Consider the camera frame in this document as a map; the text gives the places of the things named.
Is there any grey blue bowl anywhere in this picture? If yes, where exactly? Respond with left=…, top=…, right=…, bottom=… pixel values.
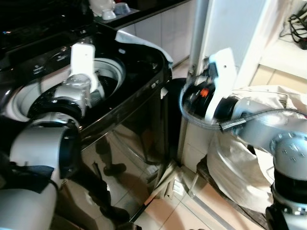
left=114, top=2, right=131, bottom=15

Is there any black top-load washing machine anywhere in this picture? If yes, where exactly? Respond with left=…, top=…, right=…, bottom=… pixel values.
left=0, top=19, right=174, bottom=230

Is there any clear sleeved robot cable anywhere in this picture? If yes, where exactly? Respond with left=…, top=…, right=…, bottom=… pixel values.
left=179, top=77, right=298, bottom=131

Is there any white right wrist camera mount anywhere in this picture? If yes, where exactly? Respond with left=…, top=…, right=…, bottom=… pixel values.
left=203, top=48, right=238, bottom=123

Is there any beige garment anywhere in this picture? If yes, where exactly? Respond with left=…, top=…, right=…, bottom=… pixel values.
left=206, top=85, right=307, bottom=214

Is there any white cabinet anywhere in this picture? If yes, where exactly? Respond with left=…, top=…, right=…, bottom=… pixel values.
left=192, top=0, right=307, bottom=89

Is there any metal floor rail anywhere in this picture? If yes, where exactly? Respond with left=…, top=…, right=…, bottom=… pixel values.
left=182, top=189, right=236, bottom=230

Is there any white washer drum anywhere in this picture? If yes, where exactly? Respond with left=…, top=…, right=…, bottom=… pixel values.
left=9, top=57, right=126, bottom=123

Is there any silver pipe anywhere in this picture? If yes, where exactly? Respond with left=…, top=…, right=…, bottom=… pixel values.
left=189, top=0, right=210, bottom=72

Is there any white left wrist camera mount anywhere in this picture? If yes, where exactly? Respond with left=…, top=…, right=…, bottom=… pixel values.
left=70, top=42, right=104, bottom=99

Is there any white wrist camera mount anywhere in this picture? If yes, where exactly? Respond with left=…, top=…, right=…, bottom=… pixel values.
left=203, top=48, right=238, bottom=123
left=70, top=42, right=104, bottom=99

